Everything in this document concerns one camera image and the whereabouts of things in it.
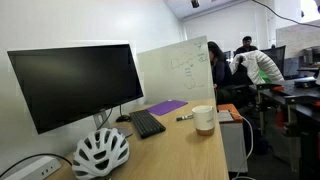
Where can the black green marker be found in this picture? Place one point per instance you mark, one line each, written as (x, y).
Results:
(184, 117)

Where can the white cup with cork base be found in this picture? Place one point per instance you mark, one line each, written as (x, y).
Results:
(203, 120)

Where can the purple desk mat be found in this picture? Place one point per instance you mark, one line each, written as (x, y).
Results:
(166, 107)

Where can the white whiteboard divider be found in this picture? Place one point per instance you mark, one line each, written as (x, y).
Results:
(166, 73)

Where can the black keyboard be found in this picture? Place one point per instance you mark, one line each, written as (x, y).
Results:
(146, 123)

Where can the black computer mouse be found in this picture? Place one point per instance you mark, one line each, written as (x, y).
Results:
(123, 118)

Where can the seated person with dark hair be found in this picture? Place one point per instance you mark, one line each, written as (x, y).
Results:
(221, 71)

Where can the white bicycle helmet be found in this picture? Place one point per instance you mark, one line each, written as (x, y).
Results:
(111, 134)

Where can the silver monitor stand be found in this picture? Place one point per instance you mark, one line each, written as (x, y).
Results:
(100, 120)

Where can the grey notebook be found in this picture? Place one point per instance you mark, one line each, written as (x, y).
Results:
(225, 116)

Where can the black computer monitor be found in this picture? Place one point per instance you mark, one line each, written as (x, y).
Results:
(73, 83)

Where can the white cabinet with orange top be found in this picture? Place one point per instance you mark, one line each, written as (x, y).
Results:
(233, 143)

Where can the standing person in black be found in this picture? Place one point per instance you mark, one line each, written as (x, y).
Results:
(247, 46)

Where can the white puffer jacket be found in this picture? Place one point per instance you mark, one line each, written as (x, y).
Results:
(260, 65)

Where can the green garment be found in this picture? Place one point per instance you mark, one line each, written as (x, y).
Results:
(264, 77)

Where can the orange clamp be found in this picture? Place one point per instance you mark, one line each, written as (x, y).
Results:
(277, 88)

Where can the black mesh office chair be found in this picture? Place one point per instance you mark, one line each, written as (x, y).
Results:
(276, 56)

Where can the black work table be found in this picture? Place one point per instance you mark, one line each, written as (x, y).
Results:
(300, 96)

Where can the beige partition panel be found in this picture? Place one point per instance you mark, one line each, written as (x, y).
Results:
(295, 38)

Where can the black box device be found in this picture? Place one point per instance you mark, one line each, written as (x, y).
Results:
(305, 82)

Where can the white power strip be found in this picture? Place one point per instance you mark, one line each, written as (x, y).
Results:
(33, 168)

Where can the black ceiling camera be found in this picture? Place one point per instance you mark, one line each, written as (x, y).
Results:
(195, 3)

